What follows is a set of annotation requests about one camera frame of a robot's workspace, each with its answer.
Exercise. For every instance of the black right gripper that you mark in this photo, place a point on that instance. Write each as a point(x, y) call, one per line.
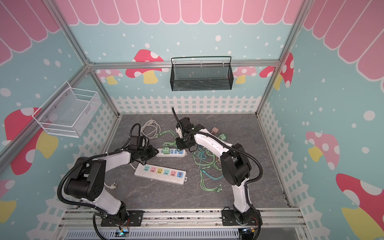
point(182, 125)

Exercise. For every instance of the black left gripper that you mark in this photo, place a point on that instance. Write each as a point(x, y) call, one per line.
point(152, 153)

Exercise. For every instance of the small white blue power strip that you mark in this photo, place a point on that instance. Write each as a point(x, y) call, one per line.
point(175, 153)

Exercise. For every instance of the green plug adapter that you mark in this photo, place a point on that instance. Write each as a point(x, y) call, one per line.
point(222, 137)
point(166, 151)

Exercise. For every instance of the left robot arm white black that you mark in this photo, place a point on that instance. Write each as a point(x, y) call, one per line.
point(84, 184)

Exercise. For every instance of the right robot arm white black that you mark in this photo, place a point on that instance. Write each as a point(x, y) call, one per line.
point(239, 170)

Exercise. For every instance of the pink plug adapter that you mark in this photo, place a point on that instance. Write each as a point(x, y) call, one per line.
point(214, 131)

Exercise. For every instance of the large white colourful power strip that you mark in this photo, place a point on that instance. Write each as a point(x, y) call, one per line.
point(162, 174)

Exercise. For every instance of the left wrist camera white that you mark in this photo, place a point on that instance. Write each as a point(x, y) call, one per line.
point(137, 142)

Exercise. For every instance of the black wire mesh basket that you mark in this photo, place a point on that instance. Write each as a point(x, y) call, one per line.
point(207, 73)

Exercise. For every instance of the white wire mesh basket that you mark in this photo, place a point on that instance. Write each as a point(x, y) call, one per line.
point(68, 112)

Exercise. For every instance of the grey slotted cable duct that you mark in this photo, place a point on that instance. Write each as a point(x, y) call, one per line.
point(172, 234)

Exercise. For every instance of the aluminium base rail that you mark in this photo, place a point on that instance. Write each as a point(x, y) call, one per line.
point(187, 218)

